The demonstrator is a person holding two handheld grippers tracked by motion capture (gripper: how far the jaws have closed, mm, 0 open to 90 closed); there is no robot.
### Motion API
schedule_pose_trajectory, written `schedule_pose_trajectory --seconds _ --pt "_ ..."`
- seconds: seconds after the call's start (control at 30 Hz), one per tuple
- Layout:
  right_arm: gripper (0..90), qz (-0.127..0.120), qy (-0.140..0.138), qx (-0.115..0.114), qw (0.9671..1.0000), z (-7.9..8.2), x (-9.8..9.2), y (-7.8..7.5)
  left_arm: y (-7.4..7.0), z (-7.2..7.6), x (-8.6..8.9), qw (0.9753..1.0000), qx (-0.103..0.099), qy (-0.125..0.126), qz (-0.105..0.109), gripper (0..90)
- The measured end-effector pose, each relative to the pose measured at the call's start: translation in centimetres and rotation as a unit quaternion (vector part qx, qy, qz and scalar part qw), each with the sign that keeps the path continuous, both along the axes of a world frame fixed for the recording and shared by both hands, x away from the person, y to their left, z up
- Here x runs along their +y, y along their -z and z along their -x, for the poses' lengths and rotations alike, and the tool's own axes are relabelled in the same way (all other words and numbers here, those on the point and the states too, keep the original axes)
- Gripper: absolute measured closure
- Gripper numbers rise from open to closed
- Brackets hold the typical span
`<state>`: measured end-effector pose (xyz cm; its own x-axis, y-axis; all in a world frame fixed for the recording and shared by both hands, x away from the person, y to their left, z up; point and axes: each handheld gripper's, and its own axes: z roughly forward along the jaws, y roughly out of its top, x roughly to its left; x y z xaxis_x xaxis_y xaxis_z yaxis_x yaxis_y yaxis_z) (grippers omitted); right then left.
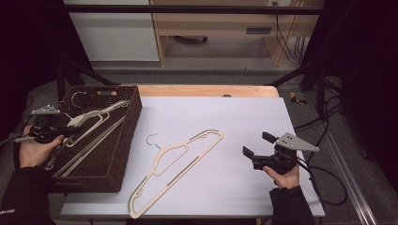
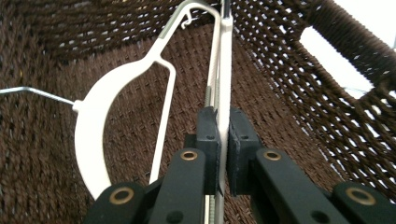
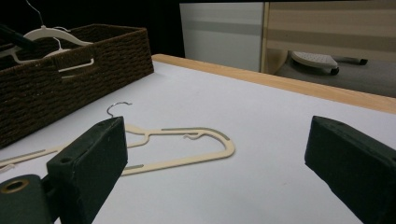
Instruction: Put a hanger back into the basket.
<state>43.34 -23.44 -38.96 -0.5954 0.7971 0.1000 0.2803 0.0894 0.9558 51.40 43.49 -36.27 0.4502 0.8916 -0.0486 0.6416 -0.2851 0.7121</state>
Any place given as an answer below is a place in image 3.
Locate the office chair base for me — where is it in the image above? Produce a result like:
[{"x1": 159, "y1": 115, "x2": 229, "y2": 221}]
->
[{"x1": 290, "y1": 50, "x2": 369, "y2": 77}]

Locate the brown woven basket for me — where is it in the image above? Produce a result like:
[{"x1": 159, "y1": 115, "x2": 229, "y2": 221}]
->
[{"x1": 0, "y1": 23, "x2": 156, "y2": 149}]

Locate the white cabinet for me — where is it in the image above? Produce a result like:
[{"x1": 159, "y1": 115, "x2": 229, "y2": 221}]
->
[{"x1": 179, "y1": 2, "x2": 266, "y2": 73}]

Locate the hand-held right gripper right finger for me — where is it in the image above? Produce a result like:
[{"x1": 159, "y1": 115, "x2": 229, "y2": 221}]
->
[{"x1": 304, "y1": 115, "x2": 396, "y2": 224}]

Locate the white clothes hanger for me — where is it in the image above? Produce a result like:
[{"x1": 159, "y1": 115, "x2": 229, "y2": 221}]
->
[
  {"x1": 0, "y1": 0, "x2": 94, "y2": 65},
  {"x1": 43, "y1": 36, "x2": 96, "y2": 75}
]

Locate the dark curtain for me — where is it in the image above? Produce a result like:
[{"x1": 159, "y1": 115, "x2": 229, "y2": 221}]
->
[{"x1": 0, "y1": 0, "x2": 185, "y2": 59}]

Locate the beige clothes hanger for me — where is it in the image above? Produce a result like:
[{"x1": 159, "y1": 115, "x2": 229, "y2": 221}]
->
[{"x1": 0, "y1": 101, "x2": 236, "y2": 177}]

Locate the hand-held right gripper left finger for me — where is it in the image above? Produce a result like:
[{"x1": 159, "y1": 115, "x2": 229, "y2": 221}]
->
[{"x1": 46, "y1": 116, "x2": 130, "y2": 224}]

